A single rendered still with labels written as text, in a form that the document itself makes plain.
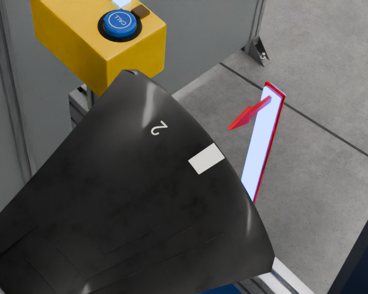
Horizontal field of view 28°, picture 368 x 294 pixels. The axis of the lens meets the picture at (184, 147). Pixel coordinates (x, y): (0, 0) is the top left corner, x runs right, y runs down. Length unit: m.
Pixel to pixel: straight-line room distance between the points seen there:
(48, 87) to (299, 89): 0.89
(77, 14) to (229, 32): 1.29
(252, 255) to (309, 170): 1.49
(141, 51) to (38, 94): 0.83
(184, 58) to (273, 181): 0.43
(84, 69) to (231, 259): 0.40
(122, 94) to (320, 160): 1.53
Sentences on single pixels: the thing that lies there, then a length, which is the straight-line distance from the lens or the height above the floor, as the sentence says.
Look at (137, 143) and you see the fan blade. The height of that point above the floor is 1.20.
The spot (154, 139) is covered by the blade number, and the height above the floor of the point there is 1.20.
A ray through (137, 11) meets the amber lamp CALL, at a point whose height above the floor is 1.08.
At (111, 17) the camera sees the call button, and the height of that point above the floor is 1.08.
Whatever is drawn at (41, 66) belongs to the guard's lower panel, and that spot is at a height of 0.49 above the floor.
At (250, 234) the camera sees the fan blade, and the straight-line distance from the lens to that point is 0.66.
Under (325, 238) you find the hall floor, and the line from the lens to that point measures 2.04.
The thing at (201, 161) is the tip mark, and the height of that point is 1.19.
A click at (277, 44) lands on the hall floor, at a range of 2.43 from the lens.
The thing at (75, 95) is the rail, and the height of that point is 0.86.
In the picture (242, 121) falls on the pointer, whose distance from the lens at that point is 0.71.
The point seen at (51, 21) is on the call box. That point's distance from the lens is 0.97.
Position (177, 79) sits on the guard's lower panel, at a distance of 2.14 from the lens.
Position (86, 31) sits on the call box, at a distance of 0.92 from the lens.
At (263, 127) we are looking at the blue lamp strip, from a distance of 0.76.
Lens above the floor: 1.74
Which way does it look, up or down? 55 degrees down
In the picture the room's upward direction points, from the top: 7 degrees clockwise
